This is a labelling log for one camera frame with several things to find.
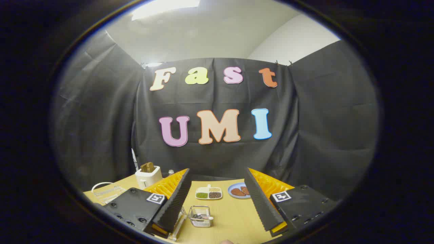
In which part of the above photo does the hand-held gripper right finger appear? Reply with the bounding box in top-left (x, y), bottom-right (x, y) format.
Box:
top-left (244, 167), bottom-right (338, 238)

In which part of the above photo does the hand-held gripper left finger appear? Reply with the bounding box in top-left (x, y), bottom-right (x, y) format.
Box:
top-left (103, 168), bottom-right (192, 238)

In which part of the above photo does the black backdrop cloth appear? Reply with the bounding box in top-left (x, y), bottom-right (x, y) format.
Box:
top-left (51, 30), bottom-right (379, 201)

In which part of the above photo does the metal wire basket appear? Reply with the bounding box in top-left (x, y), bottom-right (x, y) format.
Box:
top-left (189, 205), bottom-right (214, 228)

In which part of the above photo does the white plate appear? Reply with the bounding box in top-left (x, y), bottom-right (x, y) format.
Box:
top-left (91, 182), bottom-right (115, 194)

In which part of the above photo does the clear acrylic stand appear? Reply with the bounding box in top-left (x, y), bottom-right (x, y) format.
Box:
top-left (167, 207), bottom-right (188, 242)

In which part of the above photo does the white toaster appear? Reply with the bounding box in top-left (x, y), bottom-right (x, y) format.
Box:
top-left (135, 165), bottom-right (163, 189)

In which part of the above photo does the white divided dish with beans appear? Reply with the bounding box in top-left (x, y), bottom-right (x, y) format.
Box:
top-left (195, 184), bottom-right (223, 200)

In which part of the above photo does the blue plate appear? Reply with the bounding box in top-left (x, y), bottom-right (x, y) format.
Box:
top-left (228, 182), bottom-right (252, 199)

